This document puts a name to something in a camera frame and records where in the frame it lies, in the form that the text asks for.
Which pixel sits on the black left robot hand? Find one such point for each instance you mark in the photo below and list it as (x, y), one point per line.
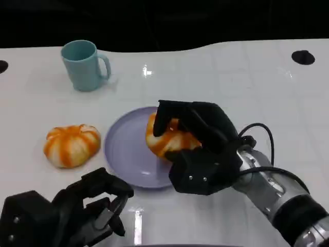
(74, 208)

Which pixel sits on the pale green mug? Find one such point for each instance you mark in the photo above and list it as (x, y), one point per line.
(82, 68)

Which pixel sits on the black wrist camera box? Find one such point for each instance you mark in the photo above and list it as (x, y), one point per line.
(200, 172)
(25, 221)

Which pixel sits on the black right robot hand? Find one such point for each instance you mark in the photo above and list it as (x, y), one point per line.
(213, 123)

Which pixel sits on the orange white toy bread roll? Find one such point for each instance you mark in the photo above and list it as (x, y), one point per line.
(72, 146)
(174, 140)

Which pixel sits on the lilac plate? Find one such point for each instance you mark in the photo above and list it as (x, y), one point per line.
(126, 151)

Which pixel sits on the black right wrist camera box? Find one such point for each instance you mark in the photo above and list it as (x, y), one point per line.
(200, 172)

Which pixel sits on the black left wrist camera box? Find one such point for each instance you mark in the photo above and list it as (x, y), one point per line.
(25, 221)

